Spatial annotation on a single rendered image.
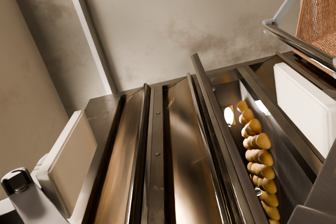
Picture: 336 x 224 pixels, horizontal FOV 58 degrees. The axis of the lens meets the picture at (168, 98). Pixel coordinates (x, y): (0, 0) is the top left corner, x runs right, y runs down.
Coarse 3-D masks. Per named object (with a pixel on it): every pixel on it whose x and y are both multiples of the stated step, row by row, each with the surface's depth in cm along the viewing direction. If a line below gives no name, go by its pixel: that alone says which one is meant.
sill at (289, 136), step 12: (240, 72) 170; (252, 84) 152; (252, 96) 151; (264, 96) 138; (264, 108) 131; (276, 108) 126; (276, 120) 118; (288, 132) 109; (288, 144) 108; (300, 144) 101; (300, 156) 97; (312, 156) 94; (312, 168) 90; (312, 180) 91
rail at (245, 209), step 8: (192, 56) 170; (200, 80) 135; (200, 88) 128; (208, 104) 112; (208, 112) 107; (216, 120) 100; (216, 128) 95; (216, 136) 92; (224, 144) 86; (224, 152) 83; (224, 160) 80; (232, 168) 76; (232, 176) 74; (232, 184) 71; (240, 184) 71; (240, 192) 68; (240, 200) 66; (240, 208) 64; (248, 208) 63; (248, 216) 62
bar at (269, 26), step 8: (288, 0) 103; (280, 8) 104; (288, 8) 104; (280, 16) 105; (264, 24) 106; (272, 24) 102; (264, 32) 108; (272, 32) 98; (280, 32) 92; (288, 40) 86; (296, 40) 82; (296, 48) 81; (304, 48) 76; (312, 48) 74; (312, 56) 72; (320, 56) 69; (328, 56) 67; (320, 64) 69; (328, 64) 65
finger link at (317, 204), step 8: (328, 152) 11; (328, 160) 11; (328, 168) 10; (320, 176) 10; (328, 176) 10; (320, 184) 10; (328, 184) 10; (312, 192) 10; (320, 192) 10; (328, 192) 9; (312, 200) 9; (320, 200) 9; (328, 200) 9; (296, 208) 9; (304, 208) 8; (312, 208) 9; (320, 208) 9; (328, 208) 9; (296, 216) 8; (304, 216) 8; (312, 216) 8; (320, 216) 8; (328, 216) 8
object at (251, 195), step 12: (204, 72) 141; (204, 84) 129; (216, 108) 106; (228, 132) 91; (228, 144) 85; (240, 156) 79; (240, 168) 75; (240, 180) 71; (252, 192) 67; (252, 204) 64; (264, 216) 60
